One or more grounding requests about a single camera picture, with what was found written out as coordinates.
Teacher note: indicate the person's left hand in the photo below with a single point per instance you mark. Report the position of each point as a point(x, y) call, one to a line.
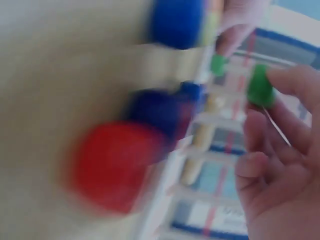
point(236, 22)

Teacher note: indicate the person's right hand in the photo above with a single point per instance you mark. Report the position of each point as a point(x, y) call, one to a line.
point(287, 175)

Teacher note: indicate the person's left fingers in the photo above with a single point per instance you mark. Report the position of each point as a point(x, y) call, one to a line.
point(230, 40)

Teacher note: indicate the bright blue wool ball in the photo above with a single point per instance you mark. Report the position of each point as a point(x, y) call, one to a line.
point(177, 22)

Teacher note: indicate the beige flat strip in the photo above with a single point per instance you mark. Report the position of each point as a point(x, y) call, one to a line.
point(167, 63)

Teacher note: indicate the dark blue wool ball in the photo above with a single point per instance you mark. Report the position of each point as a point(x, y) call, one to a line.
point(160, 117)

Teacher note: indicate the cream coloured stick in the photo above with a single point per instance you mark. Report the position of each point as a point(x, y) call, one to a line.
point(200, 145)

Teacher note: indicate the clear plastic compartment box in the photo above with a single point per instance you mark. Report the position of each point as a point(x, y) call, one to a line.
point(215, 175)

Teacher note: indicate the red wool ball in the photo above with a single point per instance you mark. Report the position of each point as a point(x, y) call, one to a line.
point(117, 167)

